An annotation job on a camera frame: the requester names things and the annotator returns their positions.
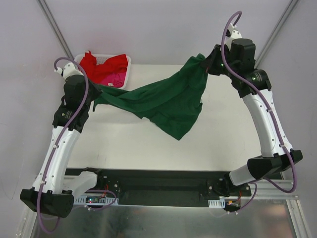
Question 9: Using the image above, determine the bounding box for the green t shirt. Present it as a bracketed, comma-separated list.
[94, 54, 208, 140]

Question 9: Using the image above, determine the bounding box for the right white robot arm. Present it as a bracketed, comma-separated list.
[202, 38, 303, 196]

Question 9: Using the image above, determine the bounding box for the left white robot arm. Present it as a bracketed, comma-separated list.
[20, 75, 105, 218]

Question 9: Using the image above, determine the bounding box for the red t shirt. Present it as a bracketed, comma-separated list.
[80, 51, 128, 84]

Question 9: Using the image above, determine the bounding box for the white plastic basket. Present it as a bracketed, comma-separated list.
[75, 53, 131, 89]

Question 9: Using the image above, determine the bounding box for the pink t shirt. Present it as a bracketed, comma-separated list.
[99, 72, 126, 88]

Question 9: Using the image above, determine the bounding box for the right aluminium frame post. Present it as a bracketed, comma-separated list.
[255, 0, 300, 68]

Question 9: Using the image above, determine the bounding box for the aluminium frame post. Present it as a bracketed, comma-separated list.
[255, 0, 300, 68]
[36, 0, 74, 59]

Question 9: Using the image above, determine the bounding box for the left aluminium frame post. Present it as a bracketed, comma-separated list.
[36, 0, 74, 59]

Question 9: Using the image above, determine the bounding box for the left white cable duct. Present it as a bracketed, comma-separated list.
[74, 195, 119, 206]

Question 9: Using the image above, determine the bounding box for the white cable duct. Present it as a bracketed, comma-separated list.
[74, 195, 119, 206]
[208, 199, 225, 209]

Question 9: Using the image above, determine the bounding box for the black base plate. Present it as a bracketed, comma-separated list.
[75, 168, 252, 206]

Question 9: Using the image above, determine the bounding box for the right aluminium rail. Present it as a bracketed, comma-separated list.
[255, 179, 299, 200]

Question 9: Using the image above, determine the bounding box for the right white cable duct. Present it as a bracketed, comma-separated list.
[208, 199, 225, 209]

